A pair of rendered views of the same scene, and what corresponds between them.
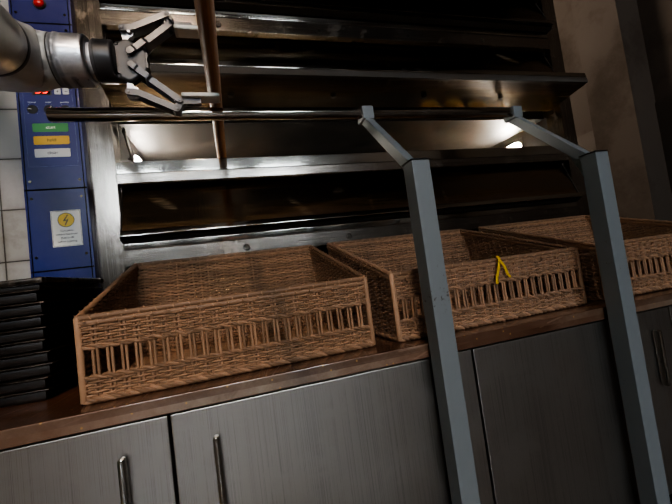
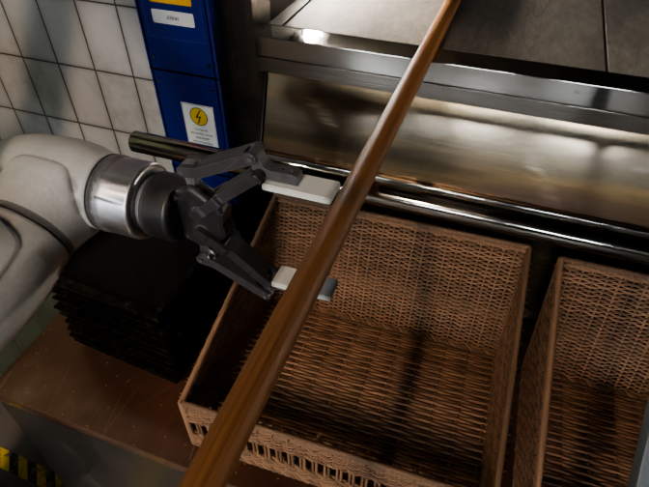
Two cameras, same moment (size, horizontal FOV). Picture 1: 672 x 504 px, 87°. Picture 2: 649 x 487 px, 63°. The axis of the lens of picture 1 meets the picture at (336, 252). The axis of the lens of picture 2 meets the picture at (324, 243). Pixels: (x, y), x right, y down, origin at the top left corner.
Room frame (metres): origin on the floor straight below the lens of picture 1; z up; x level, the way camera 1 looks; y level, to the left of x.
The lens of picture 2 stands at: (0.36, -0.04, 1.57)
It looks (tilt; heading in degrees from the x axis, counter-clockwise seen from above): 43 degrees down; 36
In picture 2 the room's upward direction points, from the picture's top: straight up
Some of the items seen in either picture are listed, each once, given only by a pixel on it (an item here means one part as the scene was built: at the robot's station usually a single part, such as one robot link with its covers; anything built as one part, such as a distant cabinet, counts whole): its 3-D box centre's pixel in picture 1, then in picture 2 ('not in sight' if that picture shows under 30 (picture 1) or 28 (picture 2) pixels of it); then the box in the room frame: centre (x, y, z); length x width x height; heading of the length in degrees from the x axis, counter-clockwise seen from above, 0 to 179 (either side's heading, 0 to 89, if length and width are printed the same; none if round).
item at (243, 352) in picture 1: (235, 298); (363, 343); (0.92, 0.27, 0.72); 0.56 x 0.49 x 0.28; 107
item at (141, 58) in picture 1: (122, 62); (190, 211); (0.65, 0.35, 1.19); 0.09 x 0.07 x 0.08; 106
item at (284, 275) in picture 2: (201, 97); (304, 282); (0.68, 0.22, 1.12); 0.07 x 0.03 x 0.01; 106
